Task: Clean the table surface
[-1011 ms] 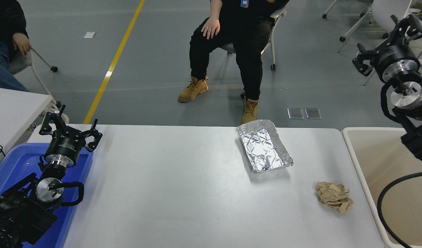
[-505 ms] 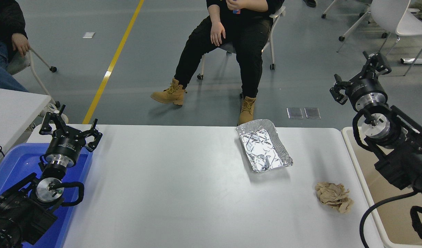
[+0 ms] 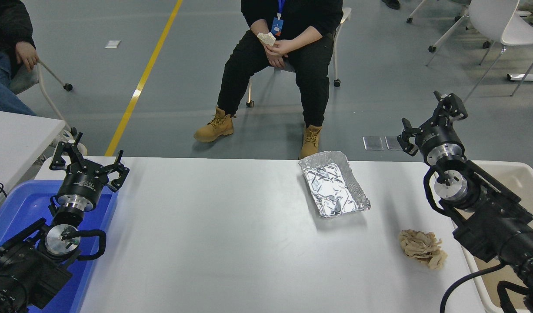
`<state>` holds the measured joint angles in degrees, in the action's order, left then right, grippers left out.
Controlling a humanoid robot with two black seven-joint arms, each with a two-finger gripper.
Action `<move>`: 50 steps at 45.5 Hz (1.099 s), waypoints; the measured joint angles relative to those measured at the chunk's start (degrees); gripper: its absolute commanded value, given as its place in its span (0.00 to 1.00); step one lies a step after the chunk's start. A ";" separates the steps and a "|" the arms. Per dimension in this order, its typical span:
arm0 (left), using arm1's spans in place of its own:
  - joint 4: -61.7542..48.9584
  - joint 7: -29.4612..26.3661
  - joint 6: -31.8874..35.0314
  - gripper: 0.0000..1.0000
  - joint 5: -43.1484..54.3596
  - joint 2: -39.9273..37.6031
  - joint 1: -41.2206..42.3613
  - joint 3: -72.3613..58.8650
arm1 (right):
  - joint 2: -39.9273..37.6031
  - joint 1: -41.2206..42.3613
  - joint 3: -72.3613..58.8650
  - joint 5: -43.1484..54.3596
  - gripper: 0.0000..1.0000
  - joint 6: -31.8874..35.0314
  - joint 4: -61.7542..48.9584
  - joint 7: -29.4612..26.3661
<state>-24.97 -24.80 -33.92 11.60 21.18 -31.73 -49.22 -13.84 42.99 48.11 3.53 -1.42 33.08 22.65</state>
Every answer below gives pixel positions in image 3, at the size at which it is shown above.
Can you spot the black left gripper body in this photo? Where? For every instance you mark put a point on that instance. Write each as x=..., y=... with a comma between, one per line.
x=80, y=184

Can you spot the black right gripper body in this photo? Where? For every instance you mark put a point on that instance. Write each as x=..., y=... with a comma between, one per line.
x=438, y=138

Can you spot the crinkled foil tray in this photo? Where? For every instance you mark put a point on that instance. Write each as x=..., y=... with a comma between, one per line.
x=331, y=187

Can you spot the tan paper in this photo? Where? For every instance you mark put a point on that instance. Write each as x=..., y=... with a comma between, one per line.
x=423, y=248

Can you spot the person's right forearm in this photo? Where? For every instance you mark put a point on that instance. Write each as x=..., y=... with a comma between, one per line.
x=258, y=27

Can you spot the person's left forearm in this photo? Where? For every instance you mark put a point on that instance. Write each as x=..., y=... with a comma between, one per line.
x=310, y=35

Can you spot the person's hand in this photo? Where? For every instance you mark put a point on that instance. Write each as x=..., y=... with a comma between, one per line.
x=27, y=54

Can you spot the person's left hand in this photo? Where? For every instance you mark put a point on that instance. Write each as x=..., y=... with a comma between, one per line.
x=289, y=47

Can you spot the person's right hand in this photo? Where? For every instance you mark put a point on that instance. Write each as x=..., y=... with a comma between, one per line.
x=277, y=61

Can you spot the silver floor plate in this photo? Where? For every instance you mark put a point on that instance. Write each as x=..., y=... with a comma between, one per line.
x=373, y=144
x=391, y=144

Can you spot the white side table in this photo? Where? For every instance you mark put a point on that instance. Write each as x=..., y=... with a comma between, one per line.
x=14, y=139

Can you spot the blue plastic tray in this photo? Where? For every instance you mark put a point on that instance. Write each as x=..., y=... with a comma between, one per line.
x=18, y=204

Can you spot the white chair with casters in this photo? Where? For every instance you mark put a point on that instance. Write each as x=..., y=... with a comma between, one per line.
x=25, y=80
x=431, y=48

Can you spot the white flat floor base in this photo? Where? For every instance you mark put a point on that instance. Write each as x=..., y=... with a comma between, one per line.
x=527, y=78

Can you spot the large pale plastic bin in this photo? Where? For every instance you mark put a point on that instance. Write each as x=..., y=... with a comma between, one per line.
x=527, y=182

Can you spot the white chair thin metal legs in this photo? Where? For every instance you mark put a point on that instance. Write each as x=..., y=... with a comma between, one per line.
x=492, y=17

